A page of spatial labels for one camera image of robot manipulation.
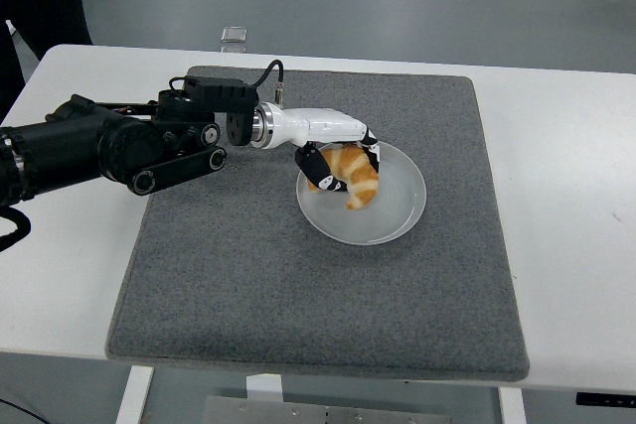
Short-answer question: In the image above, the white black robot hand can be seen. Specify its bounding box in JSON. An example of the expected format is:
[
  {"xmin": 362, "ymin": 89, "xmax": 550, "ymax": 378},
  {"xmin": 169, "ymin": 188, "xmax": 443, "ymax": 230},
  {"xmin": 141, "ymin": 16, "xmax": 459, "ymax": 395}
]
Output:
[{"xmin": 267, "ymin": 103, "xmax": 383, "ymax": 194}]

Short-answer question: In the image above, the golden croissant bread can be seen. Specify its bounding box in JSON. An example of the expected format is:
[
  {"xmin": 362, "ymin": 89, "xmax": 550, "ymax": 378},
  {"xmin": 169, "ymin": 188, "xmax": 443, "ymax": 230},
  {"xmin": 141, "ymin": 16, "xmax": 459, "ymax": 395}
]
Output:
[{"xmin": 307, "ymin": 144, "xmax": 381, "ymax": 211}]

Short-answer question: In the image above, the round white plate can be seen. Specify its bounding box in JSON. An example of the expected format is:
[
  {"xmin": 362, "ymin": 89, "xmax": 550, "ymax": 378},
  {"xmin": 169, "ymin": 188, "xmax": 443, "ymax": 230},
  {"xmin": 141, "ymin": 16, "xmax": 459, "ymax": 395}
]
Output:
[{"xmin": 295, "ymin": 138, "xmax": 427, "ymax": 246}]

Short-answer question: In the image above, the small silver floor plate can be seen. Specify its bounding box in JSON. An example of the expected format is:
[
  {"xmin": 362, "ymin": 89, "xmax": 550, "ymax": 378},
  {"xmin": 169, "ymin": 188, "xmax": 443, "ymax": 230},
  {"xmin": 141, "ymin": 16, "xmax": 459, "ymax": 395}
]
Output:
[{"xmin": 220, "ymin": 25, "xmax": 248, "ymax": 54}]

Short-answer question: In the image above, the grey metal plate with screws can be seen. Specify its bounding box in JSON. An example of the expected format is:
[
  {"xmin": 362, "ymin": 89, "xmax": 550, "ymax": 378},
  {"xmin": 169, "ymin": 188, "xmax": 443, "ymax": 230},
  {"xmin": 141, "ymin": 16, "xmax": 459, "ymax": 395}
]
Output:
[{"xmin": 202, "ymin": 395, "xmax": 451, "ymax": 424}]

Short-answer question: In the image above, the grey felt mat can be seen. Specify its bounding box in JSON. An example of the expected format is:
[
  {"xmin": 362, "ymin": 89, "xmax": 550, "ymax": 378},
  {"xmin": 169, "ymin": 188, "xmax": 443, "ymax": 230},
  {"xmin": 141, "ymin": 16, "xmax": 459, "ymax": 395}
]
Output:
[{"xmin": 104, "ymin": 65, "xmax": 531, "ymax": 381}]

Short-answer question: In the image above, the white table column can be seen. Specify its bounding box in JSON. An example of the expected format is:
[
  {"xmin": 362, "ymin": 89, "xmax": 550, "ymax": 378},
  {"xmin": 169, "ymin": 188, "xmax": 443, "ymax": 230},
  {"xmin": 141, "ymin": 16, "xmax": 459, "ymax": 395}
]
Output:
[{"xmin": 245, "ymin": 372, "xmax": 284, "ymax": 403}]

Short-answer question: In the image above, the white table leg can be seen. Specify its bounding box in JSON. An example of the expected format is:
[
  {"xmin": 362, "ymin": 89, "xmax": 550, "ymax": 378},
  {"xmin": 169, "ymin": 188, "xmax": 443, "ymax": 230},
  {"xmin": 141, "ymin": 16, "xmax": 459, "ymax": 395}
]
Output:
[
  {"xmin": 498, "ymin": 386, "xmax": 527, "ymax": 424},
  {"xmin": 114, "ymin": 364, "xmax": 156, "ymax": 424}
]

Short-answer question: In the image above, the black table control panel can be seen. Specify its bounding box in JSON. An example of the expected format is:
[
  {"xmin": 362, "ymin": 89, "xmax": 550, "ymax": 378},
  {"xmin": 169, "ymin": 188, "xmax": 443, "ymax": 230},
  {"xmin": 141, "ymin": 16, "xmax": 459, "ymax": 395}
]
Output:
[{"xmin": 575, "ymin": 391, "xmax": 636, "ymax": 407}]

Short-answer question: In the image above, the black floor cable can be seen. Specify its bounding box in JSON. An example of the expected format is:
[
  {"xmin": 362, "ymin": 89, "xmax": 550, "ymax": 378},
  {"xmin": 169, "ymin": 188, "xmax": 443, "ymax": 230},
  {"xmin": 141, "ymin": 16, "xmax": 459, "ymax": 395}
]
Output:
[{"xmin": 0, "ymin": 397, "xmax": 39, "ymax": 424}]

